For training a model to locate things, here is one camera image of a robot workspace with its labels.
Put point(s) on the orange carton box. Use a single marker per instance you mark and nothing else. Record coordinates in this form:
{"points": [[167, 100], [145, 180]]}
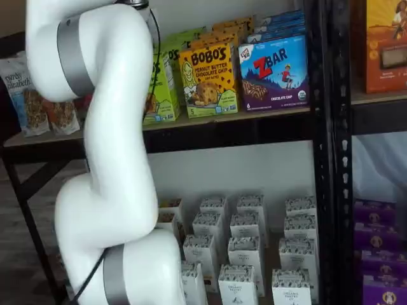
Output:
{"points": [[388, 47]]}

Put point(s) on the white patterned carton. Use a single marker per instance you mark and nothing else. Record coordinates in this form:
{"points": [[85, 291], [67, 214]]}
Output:
{"points": [[197, 249], [237, 286], [192, 282], [250, 203], [296, 254], [291, 289], [206, 224], [300, 226], [243, 252], [300, 206], [213, 206], [244, 225]]}

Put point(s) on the yellow Bobo's peanut butter box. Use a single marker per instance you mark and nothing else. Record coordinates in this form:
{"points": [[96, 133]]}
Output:
{"points": [[232, 30], [206, 79], [222, 38], [237, 21]]}

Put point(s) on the granola bag blue label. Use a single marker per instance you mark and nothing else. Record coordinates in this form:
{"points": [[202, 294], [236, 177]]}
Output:
{"points": [[16, 82]]}

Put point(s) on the translucent plastic sheet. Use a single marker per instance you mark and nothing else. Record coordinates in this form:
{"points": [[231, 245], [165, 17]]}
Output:
{"points": [[378, 165]]}

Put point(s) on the blue purple Zbar box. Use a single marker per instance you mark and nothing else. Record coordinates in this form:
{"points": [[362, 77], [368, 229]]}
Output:
{"points": [[283, 16], [273, 73], [280, 33], [281, 25]]}

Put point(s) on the green Bobo's apple pie box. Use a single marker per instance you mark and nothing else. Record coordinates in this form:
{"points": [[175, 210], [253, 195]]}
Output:
{"points": [[165, 95], [178, 39], [190, 31]]}

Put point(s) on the black metal shelving rack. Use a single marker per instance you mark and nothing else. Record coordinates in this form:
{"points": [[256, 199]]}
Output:
{"points": [[322, 159], [343, 190]]}

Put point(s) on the purple snack box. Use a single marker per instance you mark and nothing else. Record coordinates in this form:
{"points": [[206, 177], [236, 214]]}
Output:
{"points": [[384, 292], [384, 263], [375, 236], [375, 211]]}

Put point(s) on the yellow white granola box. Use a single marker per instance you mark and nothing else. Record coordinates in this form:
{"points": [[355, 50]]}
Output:
{"points": [[165, 222], [170, 206]]}

